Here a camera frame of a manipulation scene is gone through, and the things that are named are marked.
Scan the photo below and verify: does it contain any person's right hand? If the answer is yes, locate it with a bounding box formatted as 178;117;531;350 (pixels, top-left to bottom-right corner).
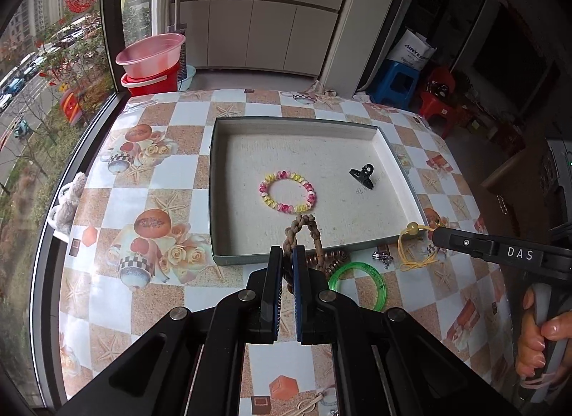
515;285;572;392

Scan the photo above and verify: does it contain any green translucent bangle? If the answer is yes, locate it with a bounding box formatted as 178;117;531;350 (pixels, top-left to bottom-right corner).
328;261;387;313

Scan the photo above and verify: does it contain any grey plush toy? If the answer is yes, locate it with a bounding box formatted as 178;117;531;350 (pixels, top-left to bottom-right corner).
47;172;88;242

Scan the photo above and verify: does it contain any red plastic stool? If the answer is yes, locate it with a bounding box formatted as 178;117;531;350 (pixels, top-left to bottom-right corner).
418;66;474;140

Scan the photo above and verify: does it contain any blue plastic stool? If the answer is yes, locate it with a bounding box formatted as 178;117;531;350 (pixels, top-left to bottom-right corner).
367;59;421;108

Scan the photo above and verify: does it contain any white cabinet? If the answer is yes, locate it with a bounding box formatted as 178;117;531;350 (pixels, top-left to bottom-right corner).
172;0;351;79

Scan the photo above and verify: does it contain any grey shallow tray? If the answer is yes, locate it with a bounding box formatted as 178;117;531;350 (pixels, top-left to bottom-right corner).
208;117;429;267

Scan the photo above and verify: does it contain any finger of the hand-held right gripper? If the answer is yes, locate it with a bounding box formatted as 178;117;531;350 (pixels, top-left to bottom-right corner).
431;227;497;261

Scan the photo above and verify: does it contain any brown chair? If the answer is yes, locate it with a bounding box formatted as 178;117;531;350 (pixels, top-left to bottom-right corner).
480;148;548;238

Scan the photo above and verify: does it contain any brown spiral hair tie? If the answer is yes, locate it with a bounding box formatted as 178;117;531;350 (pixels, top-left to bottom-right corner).
319;250;350;276

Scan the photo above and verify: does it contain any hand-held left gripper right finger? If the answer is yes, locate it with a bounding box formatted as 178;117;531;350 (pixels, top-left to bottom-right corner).
292;245;523;416

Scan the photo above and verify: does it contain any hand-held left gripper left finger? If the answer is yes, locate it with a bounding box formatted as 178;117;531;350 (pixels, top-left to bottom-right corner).
54;245;284;416

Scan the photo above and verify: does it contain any pink yellow spiral hair tie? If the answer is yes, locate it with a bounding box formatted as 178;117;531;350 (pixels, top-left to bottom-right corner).
259;170;316;215

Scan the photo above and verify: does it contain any beige cloth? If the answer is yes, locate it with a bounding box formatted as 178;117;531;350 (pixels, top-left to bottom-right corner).
304;80;338;99

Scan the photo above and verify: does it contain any white printed bag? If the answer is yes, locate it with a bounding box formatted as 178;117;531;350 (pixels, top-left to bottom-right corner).
386;28;437;72

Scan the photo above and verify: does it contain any black hair claw clip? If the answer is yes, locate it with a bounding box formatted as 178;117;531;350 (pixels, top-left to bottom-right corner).
349;164;376;189

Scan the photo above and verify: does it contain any brown braided rope hair tie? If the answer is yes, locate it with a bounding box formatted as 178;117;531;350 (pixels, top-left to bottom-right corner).
282;214;323;296

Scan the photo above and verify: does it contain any pink plastic basin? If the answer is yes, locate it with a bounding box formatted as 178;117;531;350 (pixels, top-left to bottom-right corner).
115;33;186;78

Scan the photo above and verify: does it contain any red plastic bucket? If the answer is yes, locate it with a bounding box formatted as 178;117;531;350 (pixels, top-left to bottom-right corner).
120;63;182;96

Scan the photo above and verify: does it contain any yellow elastic tie with bead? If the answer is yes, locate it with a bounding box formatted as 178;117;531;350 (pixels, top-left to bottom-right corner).
398;221;443;273

